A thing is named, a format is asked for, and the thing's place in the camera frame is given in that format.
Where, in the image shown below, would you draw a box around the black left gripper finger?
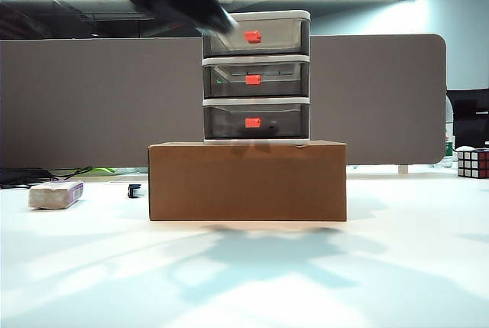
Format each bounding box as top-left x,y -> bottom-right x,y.
193,1 -> 238,34

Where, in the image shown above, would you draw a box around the black cables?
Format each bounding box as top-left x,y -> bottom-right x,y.
0,166 -> 95,188

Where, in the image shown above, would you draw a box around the black monitor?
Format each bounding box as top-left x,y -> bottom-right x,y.
446,89 -> 489,150

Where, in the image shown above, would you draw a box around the clear plastic bottle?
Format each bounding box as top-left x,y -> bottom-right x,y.
442,94 -> 458,170

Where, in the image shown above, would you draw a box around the Rubik's cube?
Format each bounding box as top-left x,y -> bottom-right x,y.
456,146 -> 489,180

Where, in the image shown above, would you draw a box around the brown cardboard box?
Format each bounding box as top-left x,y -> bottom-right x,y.
147,141 -> 348,222

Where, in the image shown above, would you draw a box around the smoky dark drawer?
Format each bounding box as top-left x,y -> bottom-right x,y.
203,104 -> 309,141

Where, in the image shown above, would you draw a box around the smoky drawer, light interior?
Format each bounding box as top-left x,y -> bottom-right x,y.
202,18 -> 309,57

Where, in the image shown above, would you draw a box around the white plastic drawer cabinet frame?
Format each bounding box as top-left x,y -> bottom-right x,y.
201,9 -> 312,146

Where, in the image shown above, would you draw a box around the smoky drawer with inner rail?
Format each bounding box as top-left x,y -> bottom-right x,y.
203,63 -> 309,99

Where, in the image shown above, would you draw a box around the grey desk partition panel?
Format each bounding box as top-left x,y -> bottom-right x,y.
0,33 -> 449,170

